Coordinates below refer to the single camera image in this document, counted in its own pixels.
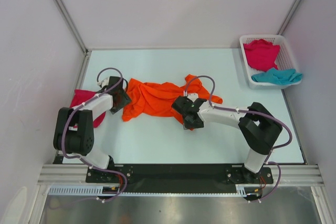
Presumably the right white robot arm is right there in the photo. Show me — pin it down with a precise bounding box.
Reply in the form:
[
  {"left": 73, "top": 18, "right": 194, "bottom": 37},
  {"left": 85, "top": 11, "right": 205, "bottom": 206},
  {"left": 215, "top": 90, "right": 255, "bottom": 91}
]
[{"left": 172, "top": 96, "right": 283, "bottom": 183}]

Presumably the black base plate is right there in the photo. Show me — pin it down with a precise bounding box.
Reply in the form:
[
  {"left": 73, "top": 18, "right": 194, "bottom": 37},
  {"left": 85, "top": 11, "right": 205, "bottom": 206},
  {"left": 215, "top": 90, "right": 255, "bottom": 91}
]
[{"left": 86, "top": 163, "right": 274, "bottom": 194}]

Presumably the folded crimson t shirt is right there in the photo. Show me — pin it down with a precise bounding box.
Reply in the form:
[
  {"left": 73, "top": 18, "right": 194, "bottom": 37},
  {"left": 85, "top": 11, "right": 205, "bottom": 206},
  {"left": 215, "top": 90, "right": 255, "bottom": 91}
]
[{"left": 70, "top": 89, "right": 106, "bottom": 128}]

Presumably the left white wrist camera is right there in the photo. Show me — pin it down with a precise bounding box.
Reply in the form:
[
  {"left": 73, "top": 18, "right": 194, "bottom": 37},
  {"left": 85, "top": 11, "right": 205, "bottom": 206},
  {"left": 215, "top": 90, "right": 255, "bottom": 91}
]
[{"left": 97, "top": 77, "right": 110, "bottom": 88}]

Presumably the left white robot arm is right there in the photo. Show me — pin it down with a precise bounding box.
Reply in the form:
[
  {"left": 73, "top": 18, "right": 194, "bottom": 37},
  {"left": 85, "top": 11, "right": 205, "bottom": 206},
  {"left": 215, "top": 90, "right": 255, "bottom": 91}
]
[{"left": 53, "top": 76, "right": 131, "bottom": 182}]

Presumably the white plastic basket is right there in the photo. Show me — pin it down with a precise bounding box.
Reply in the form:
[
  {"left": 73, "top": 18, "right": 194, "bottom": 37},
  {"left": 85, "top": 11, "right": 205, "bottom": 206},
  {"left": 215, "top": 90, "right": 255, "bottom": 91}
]
[{"left": 239, "top": 34, "right": 300, "bottom": 89}]

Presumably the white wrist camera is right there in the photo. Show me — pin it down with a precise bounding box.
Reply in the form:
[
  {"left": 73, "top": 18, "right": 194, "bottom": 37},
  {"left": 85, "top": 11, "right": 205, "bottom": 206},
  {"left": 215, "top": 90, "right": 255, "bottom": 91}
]
[
  {"left": 183, "top": 91, "right": 198, "bottom": 102},
  {"left": 97, "top": 77, "right": 110, "bottom": 88}
]

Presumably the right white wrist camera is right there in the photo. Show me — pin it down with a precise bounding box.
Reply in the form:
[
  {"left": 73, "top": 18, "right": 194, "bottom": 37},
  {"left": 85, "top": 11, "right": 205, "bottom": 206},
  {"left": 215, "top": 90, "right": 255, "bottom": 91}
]
[{"left": 183, "top": 91, "right": 198, "bottom": 102}]

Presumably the teal t shirt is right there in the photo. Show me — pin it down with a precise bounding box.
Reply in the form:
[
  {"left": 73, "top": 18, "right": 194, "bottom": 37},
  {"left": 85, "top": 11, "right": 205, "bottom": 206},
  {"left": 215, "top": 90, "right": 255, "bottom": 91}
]
[{"left": 251, "top": 68, "right": 303, "bottom": 86}]

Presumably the orange t shirt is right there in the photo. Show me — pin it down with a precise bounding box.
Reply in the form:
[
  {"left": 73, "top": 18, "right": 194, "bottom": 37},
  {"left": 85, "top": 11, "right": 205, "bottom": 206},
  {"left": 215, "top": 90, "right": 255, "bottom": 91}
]
[{"left": 122, "top": 74, "right": 210, "bottom": 123}]

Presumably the aluminium frame rail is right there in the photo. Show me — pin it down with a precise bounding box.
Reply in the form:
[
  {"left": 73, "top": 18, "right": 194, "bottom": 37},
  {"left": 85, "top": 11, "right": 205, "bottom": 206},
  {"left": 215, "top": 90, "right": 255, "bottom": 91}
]
[{"left": 38, "top": 164, "right": 324, "bottom": 197}]

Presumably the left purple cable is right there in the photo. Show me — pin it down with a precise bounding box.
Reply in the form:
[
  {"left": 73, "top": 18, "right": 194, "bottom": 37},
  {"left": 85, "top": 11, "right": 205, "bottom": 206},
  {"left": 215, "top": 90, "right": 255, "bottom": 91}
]
[{"left": 61, "top": 67, "right": 128, "bottom": 204}]

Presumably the crimson t shirt in basket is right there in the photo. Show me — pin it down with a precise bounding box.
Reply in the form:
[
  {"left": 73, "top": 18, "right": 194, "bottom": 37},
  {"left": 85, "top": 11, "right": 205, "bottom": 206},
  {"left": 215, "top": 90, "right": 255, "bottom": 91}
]
[{"left": 243, "top": 39, "right": 280, "bottom": 72}]

